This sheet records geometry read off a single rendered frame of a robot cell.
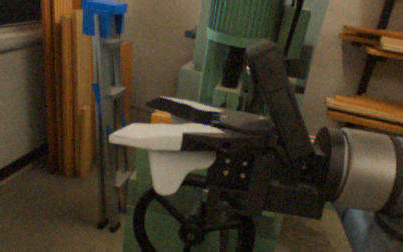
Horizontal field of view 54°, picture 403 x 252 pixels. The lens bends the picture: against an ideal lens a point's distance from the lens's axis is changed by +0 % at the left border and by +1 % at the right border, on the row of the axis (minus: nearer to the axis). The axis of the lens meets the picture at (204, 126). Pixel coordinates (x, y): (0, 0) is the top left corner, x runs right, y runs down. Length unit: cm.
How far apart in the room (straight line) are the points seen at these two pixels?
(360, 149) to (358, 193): 4
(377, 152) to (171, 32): 329
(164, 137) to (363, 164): 17
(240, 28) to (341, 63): 247
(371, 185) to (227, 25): 72
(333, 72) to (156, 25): 158
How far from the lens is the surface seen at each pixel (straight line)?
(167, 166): 32
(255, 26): 103
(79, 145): 261
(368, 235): 46
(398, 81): 352
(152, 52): 370
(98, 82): 193
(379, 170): 38
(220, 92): 109
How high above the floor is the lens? 137
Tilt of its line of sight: 22 degrees down
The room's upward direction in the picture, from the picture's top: 9 degrees clockwise
